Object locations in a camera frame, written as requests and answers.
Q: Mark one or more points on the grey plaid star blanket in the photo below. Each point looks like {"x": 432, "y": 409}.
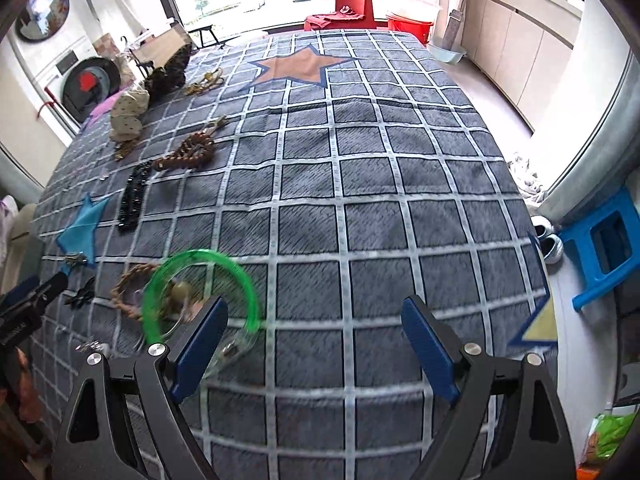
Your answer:
{"x": 350, "y": 185}

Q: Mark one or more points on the grey leaning board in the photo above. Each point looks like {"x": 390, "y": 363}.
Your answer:
{"x": 452, "y": 29}

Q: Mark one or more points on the person's left hand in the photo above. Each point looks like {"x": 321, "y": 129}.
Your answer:
{"x": 22, "y": 390}

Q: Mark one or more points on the red cloth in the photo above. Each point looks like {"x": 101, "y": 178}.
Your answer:
{"x": 332, "y": 19}

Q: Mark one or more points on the white sheer curtain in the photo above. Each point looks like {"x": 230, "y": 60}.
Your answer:
{"x": 112, "y": 0}

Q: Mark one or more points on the white crumpled cloth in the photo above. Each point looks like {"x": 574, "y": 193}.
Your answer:
{"x": 525, "y": 180}

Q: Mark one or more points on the red bucket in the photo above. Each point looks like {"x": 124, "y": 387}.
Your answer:
{"x": 407, "y": 25}

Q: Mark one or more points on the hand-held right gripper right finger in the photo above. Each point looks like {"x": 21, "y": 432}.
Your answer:
{"x": 431, "y": 352}

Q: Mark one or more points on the green plastic bangle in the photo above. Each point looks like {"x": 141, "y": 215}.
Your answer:
{"x": 200, "y": 256}

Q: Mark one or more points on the white dryer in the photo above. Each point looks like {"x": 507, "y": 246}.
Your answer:
{"x": 42, "y": 14}

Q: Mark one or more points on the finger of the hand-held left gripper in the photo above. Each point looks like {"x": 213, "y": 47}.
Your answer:
{"x": 50, "y": 286}
{"x": 20, "y": 287}

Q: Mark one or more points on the silver rhinestone hair pin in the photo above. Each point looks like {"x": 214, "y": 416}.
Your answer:
{"x": 92, "y": 346}

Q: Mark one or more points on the green plastic bag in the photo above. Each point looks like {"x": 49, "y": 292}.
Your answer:
{"x": 612, "y": 432}

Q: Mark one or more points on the red plastic chair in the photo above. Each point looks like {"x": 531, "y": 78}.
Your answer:
{"x": 356, "y": 2}

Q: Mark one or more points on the light blue basin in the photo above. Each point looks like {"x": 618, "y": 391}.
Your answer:
{"x": 447, "y": 53}

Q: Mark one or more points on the blue plastic stool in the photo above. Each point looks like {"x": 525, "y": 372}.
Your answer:
{"x": 582, "y": 247}

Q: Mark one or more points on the clear plastic hair claw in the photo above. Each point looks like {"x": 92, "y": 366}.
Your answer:
{"x": 232, "y": 352}

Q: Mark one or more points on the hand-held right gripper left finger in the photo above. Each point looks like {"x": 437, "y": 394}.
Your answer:
{"x": 197, "y": 352}

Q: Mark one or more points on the beige dotted scrunchie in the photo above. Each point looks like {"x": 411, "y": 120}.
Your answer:
{"x": 124, "y": 127}
{"x": 132, "y": 100}

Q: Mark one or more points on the pink cloth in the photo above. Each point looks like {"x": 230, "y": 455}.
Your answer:
{"x": 106, "y": 109}

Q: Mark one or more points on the white wall cabinet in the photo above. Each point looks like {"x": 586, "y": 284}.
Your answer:
{"x": 510, "y": 45}

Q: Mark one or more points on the beige folding chair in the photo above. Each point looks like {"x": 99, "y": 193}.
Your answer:
{"x": 157, "y": 46}

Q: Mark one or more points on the white washing machine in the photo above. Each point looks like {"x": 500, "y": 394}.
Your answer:
{"x": 92, "y": 85}

